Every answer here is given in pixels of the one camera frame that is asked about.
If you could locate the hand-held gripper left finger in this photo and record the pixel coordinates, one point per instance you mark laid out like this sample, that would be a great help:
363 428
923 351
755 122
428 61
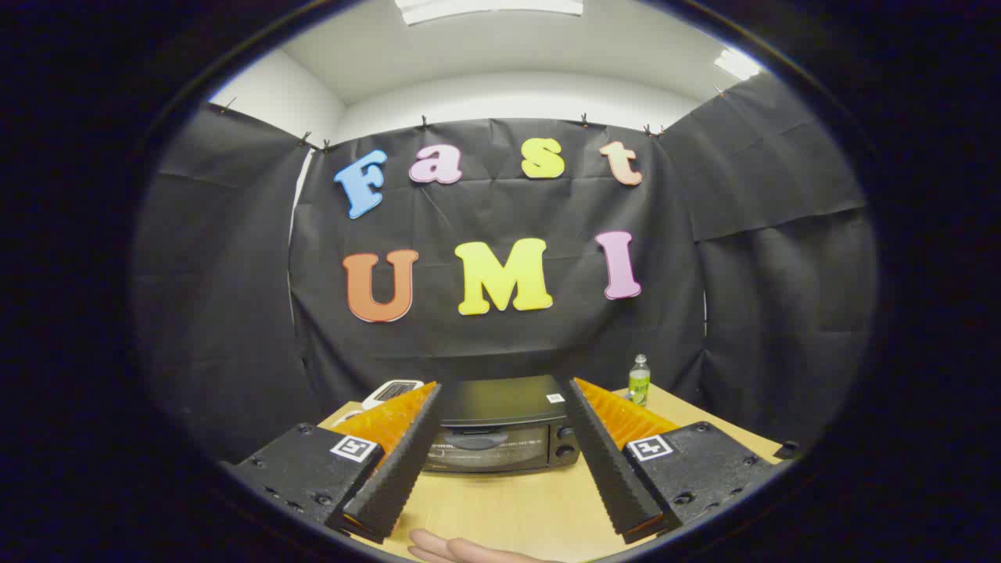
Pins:
399 469

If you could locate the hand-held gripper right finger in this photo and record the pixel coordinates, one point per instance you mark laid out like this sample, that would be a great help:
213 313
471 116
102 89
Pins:
614 477

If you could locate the black toaster oven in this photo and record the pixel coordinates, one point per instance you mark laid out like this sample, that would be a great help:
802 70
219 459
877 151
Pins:
500 403

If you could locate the white pop-up toaster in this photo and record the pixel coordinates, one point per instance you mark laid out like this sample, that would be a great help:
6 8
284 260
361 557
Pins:
391 389

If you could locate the green drink bottle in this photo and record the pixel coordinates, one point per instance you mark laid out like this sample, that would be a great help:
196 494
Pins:
640 383

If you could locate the black backdrop cloth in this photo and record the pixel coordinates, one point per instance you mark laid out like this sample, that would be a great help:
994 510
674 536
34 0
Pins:
500 344

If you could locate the small ceiling light panel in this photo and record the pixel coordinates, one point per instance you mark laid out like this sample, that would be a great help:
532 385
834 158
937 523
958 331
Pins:
737 64

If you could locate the long ceiling light panel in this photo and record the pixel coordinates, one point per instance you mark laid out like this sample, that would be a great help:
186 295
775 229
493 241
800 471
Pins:
485 8

